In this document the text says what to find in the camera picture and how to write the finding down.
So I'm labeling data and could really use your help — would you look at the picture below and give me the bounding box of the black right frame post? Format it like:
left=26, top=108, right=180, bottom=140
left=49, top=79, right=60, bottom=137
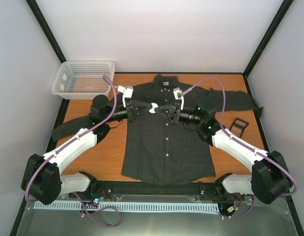
left=243, top=0, right=295, bottom=77

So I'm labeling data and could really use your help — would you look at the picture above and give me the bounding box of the black frame post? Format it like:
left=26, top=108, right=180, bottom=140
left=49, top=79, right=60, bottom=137
left=243, top=0, right=295, bottom=77
left=26, top=0, right=66, bottom=63

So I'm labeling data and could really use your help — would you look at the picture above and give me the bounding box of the blue white brooch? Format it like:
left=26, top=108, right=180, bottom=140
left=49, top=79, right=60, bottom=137
left=149, top=103, right=158, bottom=114

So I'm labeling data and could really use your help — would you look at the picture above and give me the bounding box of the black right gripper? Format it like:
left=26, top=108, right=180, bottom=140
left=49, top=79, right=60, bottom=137
left=154, top=102, right=203, bottom=125

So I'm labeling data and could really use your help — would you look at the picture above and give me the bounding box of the white perforated plastic basket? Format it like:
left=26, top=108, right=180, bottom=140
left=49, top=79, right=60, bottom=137
left=51, top=60, right=115, bottom=100

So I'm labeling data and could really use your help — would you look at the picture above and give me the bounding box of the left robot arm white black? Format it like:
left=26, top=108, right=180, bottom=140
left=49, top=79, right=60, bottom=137
left=21, top=95, right=158, bottom=205

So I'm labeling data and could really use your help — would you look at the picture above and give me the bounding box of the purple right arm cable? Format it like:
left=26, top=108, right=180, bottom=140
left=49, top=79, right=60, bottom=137
left=181, top=77, right=299, bottom=219

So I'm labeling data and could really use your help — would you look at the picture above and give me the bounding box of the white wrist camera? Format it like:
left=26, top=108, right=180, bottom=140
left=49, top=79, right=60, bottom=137
left=117, top=86, right=133, bottom=108
left=173, top=88, right=184, bottom=110

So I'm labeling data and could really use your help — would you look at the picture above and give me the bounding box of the small black square holder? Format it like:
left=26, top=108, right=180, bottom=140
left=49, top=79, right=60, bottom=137
left=230, top=118, right=249, bottom=138

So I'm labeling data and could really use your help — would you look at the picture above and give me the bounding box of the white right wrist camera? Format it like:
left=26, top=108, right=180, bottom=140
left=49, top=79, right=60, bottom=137
left=173, top=88, right=184, bottom=110

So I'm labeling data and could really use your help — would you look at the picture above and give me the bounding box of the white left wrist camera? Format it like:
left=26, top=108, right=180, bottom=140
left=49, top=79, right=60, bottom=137
left=117, top=86, right=133, bottom=108

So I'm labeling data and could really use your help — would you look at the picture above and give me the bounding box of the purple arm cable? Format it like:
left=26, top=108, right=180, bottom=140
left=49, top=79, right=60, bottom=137
left=181, top=77, right=299, bottom=219
left=24, top=75, right=122, bottom=228

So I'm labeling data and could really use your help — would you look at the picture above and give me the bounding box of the light blue slotted cable duct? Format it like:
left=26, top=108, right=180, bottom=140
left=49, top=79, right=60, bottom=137
left=33, top=200, right=219, bottom=214

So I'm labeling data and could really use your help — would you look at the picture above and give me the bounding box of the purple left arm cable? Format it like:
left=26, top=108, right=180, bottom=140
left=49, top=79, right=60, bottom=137
left=24, top=75, right=122, bottom=228

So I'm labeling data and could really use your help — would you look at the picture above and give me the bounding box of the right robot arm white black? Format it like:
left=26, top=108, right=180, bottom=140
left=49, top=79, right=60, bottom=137
left=155, top=97, right=293, bottom=204

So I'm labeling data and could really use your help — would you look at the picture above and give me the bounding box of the black left frame post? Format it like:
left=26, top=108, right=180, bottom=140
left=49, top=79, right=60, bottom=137
left=26, top=0, right=66, bottom=63

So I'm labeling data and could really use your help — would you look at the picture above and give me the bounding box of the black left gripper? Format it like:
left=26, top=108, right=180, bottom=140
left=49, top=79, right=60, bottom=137
left=103, top=99, right=152, bottom=122

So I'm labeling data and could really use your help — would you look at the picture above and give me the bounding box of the dark grey pinstriped shirt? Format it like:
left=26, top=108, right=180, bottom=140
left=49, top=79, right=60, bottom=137
left=51, top=74, right=265, bottom=185

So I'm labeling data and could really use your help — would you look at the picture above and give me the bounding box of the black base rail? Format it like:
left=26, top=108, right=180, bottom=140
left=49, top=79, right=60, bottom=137
left=78, top=181, right=222, bottom=201

